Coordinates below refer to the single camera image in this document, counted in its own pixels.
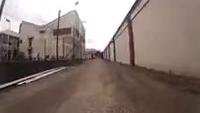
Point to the brown dirt road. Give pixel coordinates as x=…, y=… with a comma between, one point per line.
x=109, y=89

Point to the pale street lamp pole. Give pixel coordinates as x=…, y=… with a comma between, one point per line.
x=74, y=31

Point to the pale planks on ground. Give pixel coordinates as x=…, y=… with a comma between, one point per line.
x=36, y=76

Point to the large pale building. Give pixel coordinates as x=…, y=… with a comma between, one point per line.
x=67, y=33

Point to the low grey building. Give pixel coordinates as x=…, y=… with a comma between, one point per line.
x=3, y=45

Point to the long pale wall, brown posts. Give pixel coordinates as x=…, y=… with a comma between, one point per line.
x=176, y=37

